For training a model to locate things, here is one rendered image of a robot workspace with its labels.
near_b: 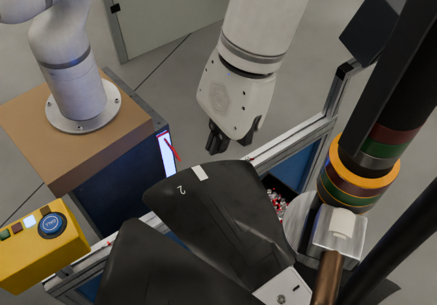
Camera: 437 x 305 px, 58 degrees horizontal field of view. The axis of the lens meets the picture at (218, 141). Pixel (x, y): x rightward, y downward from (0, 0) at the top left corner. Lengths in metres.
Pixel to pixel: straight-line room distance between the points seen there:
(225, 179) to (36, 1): 0.45
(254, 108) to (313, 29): 2.38
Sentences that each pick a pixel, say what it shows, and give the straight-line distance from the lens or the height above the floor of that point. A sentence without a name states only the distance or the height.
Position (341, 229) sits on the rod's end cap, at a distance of 0.26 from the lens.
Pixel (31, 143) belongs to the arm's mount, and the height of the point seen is 1.00.
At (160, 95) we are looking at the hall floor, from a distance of 2.38.
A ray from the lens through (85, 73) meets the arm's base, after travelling 0.93.
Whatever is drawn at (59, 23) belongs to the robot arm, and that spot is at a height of 1.26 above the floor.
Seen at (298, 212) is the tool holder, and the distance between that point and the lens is 0.36.
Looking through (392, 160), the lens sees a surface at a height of 1.59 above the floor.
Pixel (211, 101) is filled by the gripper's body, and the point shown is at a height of 1.37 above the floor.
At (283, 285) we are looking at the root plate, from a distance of 0.62.
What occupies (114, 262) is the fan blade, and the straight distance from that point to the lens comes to 0.38.
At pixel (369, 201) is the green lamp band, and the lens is 0.27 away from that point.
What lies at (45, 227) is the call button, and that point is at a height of 1.08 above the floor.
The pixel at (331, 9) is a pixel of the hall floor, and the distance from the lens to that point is 3.06.
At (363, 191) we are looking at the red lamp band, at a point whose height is 1.57.
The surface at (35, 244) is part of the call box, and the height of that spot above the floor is 1.07.
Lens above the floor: 1.78
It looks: 56 degrees down
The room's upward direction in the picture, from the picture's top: straight up
